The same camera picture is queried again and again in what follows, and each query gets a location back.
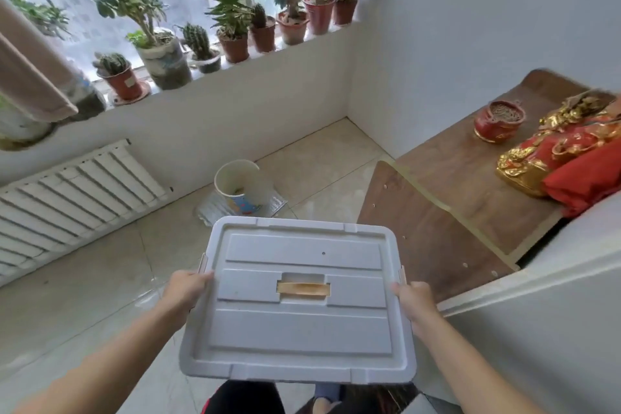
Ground clear plastic bag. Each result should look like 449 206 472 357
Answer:
196 185 288 228

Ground white paper bucket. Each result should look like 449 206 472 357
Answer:
213 159 263 216

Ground feathery plant in grey pot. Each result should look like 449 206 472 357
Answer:
4 0 108 122

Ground gold and red statue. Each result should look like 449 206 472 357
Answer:
495 91 621 199

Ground yellow tape strip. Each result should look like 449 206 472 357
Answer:
276 281 332 298

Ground person's right forearm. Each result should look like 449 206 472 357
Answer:
412 307 551 414

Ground person's left hand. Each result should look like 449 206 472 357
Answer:
161 270 215 316

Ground white appliance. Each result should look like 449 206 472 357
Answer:
412 190 621 414

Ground tall cactus in dark pot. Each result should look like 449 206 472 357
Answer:
179 23 223 74

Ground jade plant in clear pot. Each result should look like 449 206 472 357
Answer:
82 0 194 91

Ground small cactus in red pot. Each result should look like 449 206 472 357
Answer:
92 52 151 105

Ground slim cactus in brown pot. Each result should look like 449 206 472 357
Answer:
248 2 278 54

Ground person's left forearm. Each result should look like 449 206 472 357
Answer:
10 300 189 414

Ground red cloth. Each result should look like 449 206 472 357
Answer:
541 149 621 219

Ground person's black shorts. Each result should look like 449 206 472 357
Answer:
201 379 288 414

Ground white wall radiator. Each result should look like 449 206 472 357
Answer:
0 138 174 289

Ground white round plant pot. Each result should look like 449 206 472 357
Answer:
0 93 55 153

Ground person's foot in slipper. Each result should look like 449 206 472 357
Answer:
312 383 343 414

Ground red ceramic incense burner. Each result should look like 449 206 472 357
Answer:
474 99 527 144

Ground aloe plant in brown pot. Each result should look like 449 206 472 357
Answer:
198 0 253 64

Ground round succulent in terracotta pot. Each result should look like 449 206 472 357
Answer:
266 0 310 46

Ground grey plastic storage box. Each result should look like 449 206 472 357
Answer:
179 216 418 386

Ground brown wooden cabinet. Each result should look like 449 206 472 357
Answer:
356 68 621 306

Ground beige curtain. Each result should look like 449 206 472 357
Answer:
0 0 80 124

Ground person's right hand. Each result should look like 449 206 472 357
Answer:
390 281 441 328

